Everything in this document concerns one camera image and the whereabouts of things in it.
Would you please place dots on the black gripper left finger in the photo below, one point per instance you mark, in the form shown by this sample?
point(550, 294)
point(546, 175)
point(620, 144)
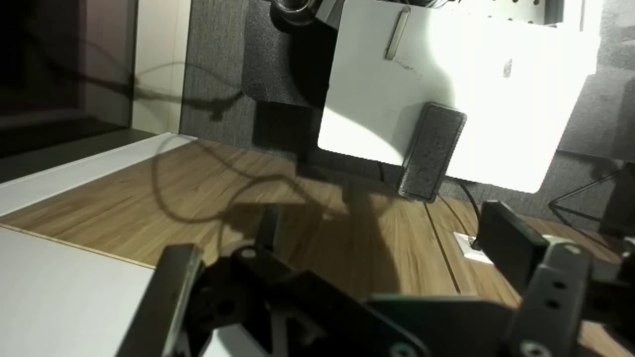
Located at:
point(163, 298)

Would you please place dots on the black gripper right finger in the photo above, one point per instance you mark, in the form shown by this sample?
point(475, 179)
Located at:
point(513, 247)

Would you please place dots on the dark grey felt duster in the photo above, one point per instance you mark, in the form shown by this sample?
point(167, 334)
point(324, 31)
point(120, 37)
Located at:
point(429, 152)

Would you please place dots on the large white writing board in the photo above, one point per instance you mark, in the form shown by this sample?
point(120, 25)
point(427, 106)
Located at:
point(58, 300)

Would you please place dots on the small white board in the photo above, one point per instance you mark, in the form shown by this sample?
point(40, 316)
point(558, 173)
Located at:
point(513, 68)

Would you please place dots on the white table socket plate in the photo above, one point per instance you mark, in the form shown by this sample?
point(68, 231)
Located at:
point(469, 251)

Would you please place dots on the grey marker pen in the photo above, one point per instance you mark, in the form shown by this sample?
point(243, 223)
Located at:
point(398, 33)

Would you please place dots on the black box on table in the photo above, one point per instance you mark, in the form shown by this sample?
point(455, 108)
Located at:
point(285, 128)

